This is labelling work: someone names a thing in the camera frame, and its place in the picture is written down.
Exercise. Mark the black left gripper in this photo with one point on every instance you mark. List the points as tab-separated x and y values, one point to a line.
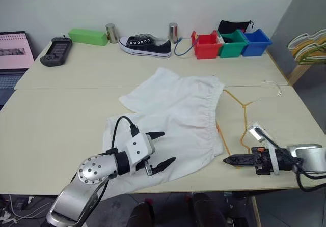
148	167

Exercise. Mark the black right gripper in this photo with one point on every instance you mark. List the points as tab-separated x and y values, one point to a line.
262	160

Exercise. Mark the white shorts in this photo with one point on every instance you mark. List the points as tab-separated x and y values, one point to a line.
178	105

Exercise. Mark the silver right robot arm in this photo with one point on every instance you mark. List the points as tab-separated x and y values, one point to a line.
310	155

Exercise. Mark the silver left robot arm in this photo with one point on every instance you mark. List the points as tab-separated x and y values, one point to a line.
76	194

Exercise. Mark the wooden table leg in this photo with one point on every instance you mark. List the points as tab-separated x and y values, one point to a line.
256	211

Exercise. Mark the dark rounded shape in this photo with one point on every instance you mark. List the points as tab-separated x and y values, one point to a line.
207	211
141	215

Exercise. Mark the black and white sneaker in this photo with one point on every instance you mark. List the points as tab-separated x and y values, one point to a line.
150	47

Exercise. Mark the red plastic bin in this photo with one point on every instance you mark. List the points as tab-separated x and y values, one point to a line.
206	51

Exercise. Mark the green plastic bin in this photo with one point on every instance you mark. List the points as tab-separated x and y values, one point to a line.
230	50

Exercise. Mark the blue plastic bin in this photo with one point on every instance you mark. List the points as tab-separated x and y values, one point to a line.
254	48

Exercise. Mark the silver metal can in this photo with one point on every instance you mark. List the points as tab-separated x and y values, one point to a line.
173	33
112	33

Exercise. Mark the green rectangular box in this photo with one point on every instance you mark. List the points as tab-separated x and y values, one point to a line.
87	36

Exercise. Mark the black handheld controller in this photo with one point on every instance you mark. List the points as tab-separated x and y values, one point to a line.
57	51

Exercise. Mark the open laptop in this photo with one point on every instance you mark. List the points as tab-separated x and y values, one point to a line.
12	49

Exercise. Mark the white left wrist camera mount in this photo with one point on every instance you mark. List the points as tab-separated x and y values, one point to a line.
138	145

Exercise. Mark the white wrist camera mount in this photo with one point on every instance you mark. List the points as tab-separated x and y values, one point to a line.
138	145
256	134

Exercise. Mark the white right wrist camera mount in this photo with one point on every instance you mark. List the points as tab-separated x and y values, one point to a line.
256	134

